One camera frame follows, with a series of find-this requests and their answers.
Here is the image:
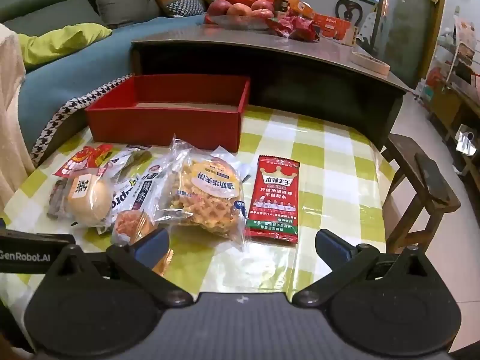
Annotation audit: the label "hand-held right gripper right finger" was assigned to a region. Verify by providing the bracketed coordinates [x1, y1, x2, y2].
[292, 229, 445, 307]

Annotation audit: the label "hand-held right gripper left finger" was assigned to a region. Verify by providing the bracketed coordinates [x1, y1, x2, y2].
[45, 228, 194, 306]

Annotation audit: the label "white dark-label snack packet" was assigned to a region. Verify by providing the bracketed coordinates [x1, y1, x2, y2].
[129, 165, 169, 218]

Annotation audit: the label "red spicy strip packet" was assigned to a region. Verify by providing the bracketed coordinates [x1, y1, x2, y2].
[245, 155, 301, 244]

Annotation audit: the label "red gummy candy packet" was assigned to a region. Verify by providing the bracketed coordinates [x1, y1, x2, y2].
[52, 144, 113, 179]

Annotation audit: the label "red cardboard box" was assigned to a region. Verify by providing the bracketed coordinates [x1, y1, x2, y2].
[85, 75, 251, 154]

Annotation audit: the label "small clear crispy snack packet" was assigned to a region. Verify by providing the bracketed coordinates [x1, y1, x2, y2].
[110, 210, 173, 274]

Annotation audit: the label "dark brown snack packet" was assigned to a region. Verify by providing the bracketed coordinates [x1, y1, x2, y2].
[47, 178, 72, 220]

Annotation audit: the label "white printed snack packet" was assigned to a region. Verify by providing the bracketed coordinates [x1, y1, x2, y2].
[105, 150, 151, 226]

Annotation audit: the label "clear waffle cookie packet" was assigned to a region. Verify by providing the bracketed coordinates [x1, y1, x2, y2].
[155, 135, 250, 250]

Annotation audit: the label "clear bun packet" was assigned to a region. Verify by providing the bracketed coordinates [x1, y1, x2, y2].
[62, 169, 115, 227]

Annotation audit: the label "green snack packet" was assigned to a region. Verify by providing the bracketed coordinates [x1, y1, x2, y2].
[120, 149, 152, 181]

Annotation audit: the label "dark wooden stool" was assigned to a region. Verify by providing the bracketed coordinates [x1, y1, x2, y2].
[382, 133, 462, 254]

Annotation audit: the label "cream cloth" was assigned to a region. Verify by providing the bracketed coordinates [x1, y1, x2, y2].
[0, 24, 34, 211]

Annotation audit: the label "houndstooth cloth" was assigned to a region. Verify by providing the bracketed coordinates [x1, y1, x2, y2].
[30, 73, 134, 167]

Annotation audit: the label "grey coffee table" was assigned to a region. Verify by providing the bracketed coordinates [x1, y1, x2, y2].
[130, 22, 409, 151]

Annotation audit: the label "wooden cabinet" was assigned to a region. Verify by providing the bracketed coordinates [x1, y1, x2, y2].
[427, 82, 480, 173]

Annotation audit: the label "small round bowl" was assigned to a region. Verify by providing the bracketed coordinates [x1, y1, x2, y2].
[350, 50, 391, 76]

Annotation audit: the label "blue blanket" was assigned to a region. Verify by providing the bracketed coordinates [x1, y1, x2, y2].
[20, 17, 205, 136]

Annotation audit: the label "long orange box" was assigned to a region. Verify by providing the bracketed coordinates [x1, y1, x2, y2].
[313, 13, 357, 44]

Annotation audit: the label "lime green pillow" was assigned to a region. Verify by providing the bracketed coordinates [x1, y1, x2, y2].
[19, 22, 113, 70]

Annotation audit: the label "crumpled red snack bags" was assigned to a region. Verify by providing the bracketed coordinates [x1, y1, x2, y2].
[264, 17, 321, 42]

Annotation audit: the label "white perforated panel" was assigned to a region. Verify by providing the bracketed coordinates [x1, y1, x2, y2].
[360, 11, 379, 46]

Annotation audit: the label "dark wooden chair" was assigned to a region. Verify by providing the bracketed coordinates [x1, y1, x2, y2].
[335, 0, 362, 25]

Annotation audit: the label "glass fruit plate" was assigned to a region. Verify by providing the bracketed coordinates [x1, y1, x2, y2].
[204, 13, 278, 31]

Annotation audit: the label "short orange box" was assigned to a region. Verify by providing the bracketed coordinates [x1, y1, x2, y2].
[274, 0, 316, 19]

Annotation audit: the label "houndstooth cushion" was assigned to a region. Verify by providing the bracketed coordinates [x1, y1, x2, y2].
[165, 0, 207, 19]

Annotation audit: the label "grey-green back cushion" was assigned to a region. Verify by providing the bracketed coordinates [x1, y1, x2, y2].
[95, 0, 162, 25]

